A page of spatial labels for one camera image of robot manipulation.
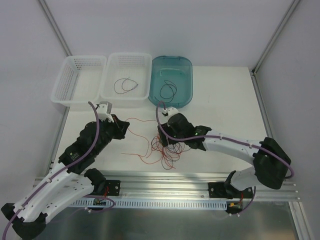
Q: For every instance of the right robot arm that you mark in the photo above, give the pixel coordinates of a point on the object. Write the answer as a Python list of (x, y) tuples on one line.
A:
[(270, 166)]

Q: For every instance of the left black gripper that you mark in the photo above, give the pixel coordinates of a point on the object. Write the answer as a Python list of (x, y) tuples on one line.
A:
[(116, 127)]

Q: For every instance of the aluminium mounting rail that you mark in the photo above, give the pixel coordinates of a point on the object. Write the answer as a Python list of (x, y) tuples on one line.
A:
[(188, 186)]

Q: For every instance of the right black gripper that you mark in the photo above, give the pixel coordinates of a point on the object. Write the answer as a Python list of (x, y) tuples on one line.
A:
[(164, 136)]

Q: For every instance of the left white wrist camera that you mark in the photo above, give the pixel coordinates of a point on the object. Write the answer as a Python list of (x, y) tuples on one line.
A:
[(103, 110)]

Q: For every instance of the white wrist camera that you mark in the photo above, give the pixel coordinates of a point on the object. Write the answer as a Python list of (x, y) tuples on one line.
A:
[(103, 110), (169, 111)]

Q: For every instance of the right white perforated basket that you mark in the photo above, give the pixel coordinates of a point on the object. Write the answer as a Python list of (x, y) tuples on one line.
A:
[(126, 80)]

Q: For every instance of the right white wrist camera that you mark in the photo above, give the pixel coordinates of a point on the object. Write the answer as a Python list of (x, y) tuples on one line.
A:
[(169, 111)]

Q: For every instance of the teal transparent plastic bin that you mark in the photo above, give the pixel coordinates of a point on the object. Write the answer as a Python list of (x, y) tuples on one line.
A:
[(171, 81)]

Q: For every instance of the white perforated basket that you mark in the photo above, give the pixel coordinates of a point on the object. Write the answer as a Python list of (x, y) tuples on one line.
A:
[(126, 80), (79, 81)]

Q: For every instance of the left white perforated basket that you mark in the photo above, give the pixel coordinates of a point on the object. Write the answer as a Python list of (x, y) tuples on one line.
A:
[(79, 81)]

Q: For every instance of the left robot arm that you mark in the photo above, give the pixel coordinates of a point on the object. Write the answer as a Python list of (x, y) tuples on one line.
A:
[(70, 179)]

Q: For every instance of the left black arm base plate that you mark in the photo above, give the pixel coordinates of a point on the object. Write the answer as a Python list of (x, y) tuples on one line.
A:
[(112, 188)]

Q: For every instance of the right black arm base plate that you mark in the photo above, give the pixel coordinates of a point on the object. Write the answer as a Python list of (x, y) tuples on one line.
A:
[(216, 190)]

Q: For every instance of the white slotted cable duct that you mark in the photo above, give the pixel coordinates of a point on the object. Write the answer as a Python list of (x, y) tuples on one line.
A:
[(131, 203)]

